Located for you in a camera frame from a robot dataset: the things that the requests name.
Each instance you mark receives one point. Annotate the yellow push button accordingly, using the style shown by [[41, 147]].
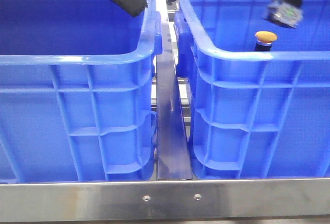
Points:
[[264, 40]]

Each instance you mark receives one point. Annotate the red push button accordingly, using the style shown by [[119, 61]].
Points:
[[284, 13]]

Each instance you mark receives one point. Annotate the large blue crate left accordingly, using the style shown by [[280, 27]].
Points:
[[76, 81]]

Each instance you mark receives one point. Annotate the large blue crate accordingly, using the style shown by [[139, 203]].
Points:
[[76, 81], [254, 114]]

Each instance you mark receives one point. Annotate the large blue crate right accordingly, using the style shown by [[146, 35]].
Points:
[[254, 114]]

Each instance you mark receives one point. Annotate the dark steel divider bar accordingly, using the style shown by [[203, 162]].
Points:
[[173, 160]]

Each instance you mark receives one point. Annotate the steel front rail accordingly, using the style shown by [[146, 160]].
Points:
[[183, 199]]

